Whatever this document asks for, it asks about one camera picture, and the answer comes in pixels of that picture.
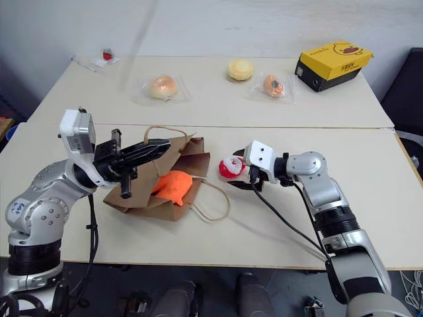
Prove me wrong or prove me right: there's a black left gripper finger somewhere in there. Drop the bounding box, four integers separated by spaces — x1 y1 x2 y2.
124 139 173 155
122 147 170 167

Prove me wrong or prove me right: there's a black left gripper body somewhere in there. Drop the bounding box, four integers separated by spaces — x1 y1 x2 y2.
93 128 139 199

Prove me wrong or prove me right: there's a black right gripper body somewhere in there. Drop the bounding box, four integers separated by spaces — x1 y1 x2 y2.
247 164 267 193

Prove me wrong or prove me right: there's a red and white plush toy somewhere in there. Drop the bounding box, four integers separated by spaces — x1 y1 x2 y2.
217 157 247 181

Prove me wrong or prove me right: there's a brown paper bag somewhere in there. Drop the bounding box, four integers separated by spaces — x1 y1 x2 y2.
102 125 231 223

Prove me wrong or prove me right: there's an orange plush toy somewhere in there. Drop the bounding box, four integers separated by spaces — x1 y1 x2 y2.
151 170 194 207

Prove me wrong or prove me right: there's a bagel toy in clear wrapper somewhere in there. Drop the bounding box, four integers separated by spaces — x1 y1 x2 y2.
133 75 192 106

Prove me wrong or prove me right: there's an orange donut toy in wrapper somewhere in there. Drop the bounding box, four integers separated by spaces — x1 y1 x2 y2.
247 73 299 106

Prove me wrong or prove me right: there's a pale yellow bun toy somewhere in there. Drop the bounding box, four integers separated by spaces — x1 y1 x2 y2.
226 58 255 82

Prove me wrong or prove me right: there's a small red item in wrapper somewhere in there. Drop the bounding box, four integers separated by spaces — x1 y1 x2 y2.
89 47 120 69

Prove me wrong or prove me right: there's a dark rounded shape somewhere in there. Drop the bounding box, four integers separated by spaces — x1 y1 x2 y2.
235 271 276 317
155 279 203 317

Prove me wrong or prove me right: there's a yellow duck print box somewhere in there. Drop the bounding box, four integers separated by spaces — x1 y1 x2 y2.
294 40 375 94

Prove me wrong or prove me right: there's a grey chair base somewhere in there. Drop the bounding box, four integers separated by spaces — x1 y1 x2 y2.
395 129 423 178

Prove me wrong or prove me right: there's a black chair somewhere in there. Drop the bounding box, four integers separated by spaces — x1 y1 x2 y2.
379 47 423 137

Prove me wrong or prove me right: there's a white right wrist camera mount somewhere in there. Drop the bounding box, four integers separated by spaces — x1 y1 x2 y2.
243 139 278 185

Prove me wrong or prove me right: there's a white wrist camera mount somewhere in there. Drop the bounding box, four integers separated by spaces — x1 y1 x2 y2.
58 108 104 190
243 139 278 185

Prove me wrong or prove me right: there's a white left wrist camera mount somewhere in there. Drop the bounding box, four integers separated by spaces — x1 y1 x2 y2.
58 108 104 190

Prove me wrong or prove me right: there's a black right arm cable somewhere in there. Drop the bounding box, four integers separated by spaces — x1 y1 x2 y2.
249 166 332 262

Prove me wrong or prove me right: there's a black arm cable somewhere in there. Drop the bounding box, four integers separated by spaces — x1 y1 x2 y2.
65 194 100 300
249 166 332 262

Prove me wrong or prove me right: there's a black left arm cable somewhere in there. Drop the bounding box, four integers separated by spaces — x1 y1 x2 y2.
65 194 100 300

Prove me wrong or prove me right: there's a white cable bundle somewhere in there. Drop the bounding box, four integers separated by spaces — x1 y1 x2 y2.
399 269 423 312

